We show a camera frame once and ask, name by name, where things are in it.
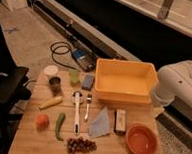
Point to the green pepper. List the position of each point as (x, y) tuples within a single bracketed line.
[(59, 124)]

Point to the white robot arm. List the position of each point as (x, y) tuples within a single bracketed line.
[(174, 81)]

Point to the red bowl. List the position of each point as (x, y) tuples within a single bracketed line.
[(140, 139)]

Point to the blue sponge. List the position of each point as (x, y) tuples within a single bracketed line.
[(87, 83)]

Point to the silver fork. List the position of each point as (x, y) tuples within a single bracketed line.
[(89, 100)]

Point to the yellow plastic bin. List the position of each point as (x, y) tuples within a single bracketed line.
[(124, 81)]

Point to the green plastic cup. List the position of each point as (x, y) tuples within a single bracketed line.
[(74, 77)]

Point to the blue power device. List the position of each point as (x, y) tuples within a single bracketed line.
[(83, 60)]

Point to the metal cup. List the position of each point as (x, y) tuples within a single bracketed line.
[(55, 85)]

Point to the black white eraser block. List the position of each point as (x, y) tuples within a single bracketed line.
[(120, 122)]

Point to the yellow corn cob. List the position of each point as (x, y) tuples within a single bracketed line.
[(54, 101)]

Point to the light blue cloth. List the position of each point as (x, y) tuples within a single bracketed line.
[(100, 126)]

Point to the orange peach fruit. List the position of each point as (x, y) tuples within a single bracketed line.
[(42, 122)]

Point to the bunch of dark grapes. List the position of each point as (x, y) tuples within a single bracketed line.
[(75, 145)]

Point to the black chair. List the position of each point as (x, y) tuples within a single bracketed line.
[(12, 90)]

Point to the white handled kitchen tool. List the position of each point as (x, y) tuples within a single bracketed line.
[(77, 102)]

